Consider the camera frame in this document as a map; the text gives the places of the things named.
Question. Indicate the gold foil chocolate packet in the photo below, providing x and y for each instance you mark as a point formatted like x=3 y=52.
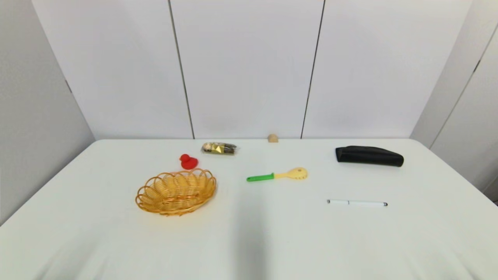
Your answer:
x=218 y=148

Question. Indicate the yellow woven wicker basket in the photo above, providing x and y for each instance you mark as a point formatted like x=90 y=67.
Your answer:
x=175 y=192

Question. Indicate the red rubber duck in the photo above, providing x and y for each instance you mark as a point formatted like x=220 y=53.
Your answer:
x=189 y=162

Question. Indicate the white pen with black tip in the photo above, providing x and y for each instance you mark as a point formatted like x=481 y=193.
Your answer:
x=358 y=202

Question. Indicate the small beige wooden ball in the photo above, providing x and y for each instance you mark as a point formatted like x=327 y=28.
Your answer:
x=272 y=138

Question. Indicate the black pencil case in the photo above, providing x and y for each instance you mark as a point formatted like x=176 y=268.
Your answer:
x=369 y=156

